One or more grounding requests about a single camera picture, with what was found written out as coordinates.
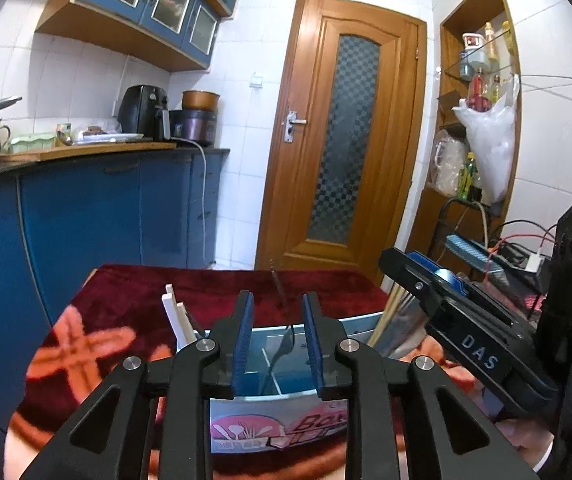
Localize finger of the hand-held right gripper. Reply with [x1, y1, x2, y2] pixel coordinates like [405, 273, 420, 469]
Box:
[378, 247, 454, 321]
[408, 251, 469, 297]

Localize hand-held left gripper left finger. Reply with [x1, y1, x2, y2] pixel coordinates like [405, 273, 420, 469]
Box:
[18, 290, 255, 480]

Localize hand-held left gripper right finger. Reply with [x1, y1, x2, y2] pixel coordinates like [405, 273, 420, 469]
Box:
[302, 292, 541, 480]

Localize metal fork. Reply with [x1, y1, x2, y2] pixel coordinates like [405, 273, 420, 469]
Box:
[258, 325, 297, 396]

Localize light blue utensil box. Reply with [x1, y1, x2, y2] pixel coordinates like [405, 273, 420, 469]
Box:
[193, 311, 409, 457]

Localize wooden chopstick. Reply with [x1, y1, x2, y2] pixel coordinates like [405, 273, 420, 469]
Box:
[368, 285, 403, 351]

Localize person's right forearm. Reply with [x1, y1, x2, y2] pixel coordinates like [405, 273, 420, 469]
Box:
[533, 447, 559, 480]

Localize person's right hand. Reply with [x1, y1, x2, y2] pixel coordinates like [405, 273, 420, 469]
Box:
[494, 417, 556, 473]

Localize blue striped flat device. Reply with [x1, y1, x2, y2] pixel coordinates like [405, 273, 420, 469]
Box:
[446, 234, 509, 272]

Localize black metal cart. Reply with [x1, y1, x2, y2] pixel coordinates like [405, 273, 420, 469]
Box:
[428, 196, 556, 321]

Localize green bottles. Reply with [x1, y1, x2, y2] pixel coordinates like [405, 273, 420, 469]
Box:
[458, 152, 482, 201]

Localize clear bag on shelf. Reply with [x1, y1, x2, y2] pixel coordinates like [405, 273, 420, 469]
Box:
[433, 130, 469, 196]

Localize red and cream floral blanket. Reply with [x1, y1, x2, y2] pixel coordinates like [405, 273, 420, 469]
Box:
[6, 265, 471, 480]

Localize white plastic bag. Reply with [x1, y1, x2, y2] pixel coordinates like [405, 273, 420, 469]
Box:
[453, 74, 521, 203]

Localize wooden door with glass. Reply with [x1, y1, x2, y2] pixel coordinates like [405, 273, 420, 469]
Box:
[255, 0, 427, 281]

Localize blue kitchen base cabinet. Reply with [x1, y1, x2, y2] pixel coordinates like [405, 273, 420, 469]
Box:
[0, 147, 231, 461]

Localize red and white container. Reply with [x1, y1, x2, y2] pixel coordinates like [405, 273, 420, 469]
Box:
[462, 32, 486, 66]

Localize yellow bottle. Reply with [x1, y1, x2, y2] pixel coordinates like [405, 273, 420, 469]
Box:
[484, 22, 499, 63]

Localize white plate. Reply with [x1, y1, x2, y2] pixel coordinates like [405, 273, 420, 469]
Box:
[73, 132, 144, 145]

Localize brown pot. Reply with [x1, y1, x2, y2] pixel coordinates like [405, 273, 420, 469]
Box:
[182, 90, 221, 111]

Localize wooden cutting board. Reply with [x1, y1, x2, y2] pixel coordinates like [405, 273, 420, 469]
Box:
[0, 142, 177, 162]

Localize black air fryer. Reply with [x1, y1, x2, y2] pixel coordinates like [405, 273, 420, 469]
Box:
[117, 85, 169, 142]

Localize green container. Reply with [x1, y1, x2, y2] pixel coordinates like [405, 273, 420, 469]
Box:
[8, 131, 56, 153]

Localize red cable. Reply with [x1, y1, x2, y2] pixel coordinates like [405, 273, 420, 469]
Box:
[483, 220, 559, 286]

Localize dark metal utensil handle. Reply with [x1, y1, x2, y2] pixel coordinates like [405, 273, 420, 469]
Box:
[268, 259, 289, 311]

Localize white plastic utensil handle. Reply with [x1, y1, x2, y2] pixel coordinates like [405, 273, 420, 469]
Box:
[163, 284, 189, 352]

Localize white power cable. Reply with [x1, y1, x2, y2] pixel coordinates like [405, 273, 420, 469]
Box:
[172, 137, 209, 266]

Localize metal door handle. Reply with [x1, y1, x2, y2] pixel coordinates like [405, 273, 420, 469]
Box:
[284, 110, 308, 143]

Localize wooden wall niche shelf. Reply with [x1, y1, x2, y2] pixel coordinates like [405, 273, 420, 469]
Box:
[406, 0, 522, 281]

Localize blue wall cabinet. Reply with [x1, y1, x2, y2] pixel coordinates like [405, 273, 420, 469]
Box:
[35, 0, 251, 72]

